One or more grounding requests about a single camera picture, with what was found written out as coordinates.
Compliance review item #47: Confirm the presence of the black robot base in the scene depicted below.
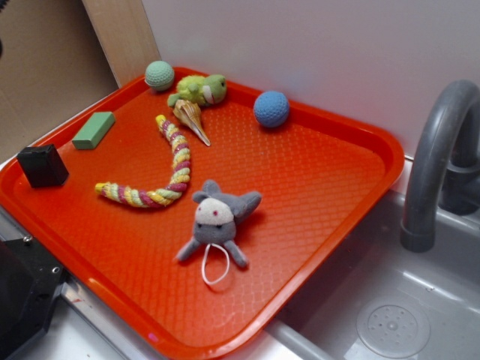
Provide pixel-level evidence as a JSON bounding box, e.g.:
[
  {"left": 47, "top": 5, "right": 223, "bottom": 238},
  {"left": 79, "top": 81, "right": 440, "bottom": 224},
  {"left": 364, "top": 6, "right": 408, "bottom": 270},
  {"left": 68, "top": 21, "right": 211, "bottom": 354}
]
[{"left": 1, "top": 236, "right": 66, "bottom": 359}]

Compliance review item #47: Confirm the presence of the black box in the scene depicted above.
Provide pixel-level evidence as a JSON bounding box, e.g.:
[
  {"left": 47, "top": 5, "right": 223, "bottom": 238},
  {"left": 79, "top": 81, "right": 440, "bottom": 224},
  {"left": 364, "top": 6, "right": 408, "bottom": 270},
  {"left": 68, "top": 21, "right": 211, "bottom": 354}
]
[{"left": 16, "top": 144, "right": 69, "bottom": 188}]

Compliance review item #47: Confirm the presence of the grey plush donkey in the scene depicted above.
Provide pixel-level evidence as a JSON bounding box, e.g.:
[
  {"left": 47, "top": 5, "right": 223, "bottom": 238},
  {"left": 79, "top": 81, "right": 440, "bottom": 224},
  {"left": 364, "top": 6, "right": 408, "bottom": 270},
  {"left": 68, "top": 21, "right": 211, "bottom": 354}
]
[{"left": 176, "top": 180, "right": 263, "bottom": 287}]

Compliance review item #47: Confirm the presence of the orange plastic tray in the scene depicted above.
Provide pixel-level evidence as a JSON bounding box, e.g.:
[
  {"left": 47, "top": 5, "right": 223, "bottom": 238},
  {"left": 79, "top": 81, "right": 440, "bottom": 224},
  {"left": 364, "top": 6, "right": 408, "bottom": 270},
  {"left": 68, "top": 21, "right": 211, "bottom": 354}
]
[{"left": 1, "top": 78, "right": 404, "bottom": 359}]

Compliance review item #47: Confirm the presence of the blue textured ball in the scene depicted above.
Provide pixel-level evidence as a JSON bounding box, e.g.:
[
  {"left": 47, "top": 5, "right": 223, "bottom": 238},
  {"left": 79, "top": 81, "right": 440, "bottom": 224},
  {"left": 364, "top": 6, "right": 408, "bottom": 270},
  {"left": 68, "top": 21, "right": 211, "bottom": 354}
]
[{"left": 253, "top": 91, "right": 290, "bottom": 128}]

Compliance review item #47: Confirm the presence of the tan seashell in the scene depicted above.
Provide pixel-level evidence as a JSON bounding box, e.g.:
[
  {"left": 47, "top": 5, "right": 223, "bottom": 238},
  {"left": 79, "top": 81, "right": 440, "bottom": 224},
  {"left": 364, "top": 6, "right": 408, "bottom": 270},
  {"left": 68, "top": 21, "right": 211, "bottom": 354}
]
[{"left": 173, "top": 100, "right": 211, "bottom": 146}]

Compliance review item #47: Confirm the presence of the green plush frog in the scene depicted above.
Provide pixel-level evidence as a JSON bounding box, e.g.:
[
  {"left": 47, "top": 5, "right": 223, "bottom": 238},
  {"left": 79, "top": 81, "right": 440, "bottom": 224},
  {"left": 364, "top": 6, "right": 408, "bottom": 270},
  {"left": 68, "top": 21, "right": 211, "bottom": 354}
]
[{"left": 167, "top": 74, "right": 227, "bottom": 108}]

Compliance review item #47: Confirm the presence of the green textured ball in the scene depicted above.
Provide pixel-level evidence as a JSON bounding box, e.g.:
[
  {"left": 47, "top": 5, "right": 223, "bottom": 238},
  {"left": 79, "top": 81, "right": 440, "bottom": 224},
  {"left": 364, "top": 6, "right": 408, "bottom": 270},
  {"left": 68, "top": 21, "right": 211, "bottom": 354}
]
[{"left": 145, "top": 61, "right": 175, "bottom": 92}]

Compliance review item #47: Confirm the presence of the green rectangular block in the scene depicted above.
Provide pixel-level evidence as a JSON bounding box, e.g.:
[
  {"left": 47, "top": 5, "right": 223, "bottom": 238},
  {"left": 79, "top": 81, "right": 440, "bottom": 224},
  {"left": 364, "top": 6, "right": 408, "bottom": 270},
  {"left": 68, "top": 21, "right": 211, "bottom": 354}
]
[{"left": 72, "top": 112, "right": 116, "bottom": 150}]

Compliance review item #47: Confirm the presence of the grey plastic sink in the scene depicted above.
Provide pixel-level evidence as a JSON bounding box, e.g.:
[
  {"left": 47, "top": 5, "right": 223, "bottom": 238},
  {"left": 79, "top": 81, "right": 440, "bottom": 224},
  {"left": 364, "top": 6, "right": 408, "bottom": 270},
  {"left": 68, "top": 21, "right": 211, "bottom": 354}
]
[{"left": 267, "top": 192, "right": 479, "bottom": 359}]

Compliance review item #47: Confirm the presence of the wooden board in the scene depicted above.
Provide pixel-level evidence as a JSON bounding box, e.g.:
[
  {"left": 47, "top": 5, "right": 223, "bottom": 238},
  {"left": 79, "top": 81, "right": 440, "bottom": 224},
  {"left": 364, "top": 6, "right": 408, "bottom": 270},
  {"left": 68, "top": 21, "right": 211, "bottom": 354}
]
[{"left": 82, "top": 0, "right": 161, "bottom": 87}]

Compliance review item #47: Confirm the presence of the grey toy faucet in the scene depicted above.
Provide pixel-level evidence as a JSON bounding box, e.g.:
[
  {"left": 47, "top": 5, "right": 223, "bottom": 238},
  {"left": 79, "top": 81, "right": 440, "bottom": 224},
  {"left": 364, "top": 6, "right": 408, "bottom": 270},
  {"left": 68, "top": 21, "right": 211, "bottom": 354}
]
[{"left": 400, "top": 79, "right": 479, "bottom": 253}]

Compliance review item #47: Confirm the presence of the cardboard panel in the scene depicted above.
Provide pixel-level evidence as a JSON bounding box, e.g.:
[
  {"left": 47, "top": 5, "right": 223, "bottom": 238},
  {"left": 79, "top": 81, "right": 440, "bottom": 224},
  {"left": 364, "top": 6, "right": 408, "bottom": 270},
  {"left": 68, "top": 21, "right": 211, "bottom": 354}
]
[{"left": 1, "top": 1, "right": 118, "bottom": 161}]

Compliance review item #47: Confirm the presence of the multicolour braided rope toy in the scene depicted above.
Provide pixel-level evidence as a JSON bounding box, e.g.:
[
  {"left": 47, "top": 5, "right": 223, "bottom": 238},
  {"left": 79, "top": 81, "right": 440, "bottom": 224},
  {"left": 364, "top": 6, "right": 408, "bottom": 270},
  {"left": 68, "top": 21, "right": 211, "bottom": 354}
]
[{"left": 94, "top": 115, "right": 191, "bottom": 209}]

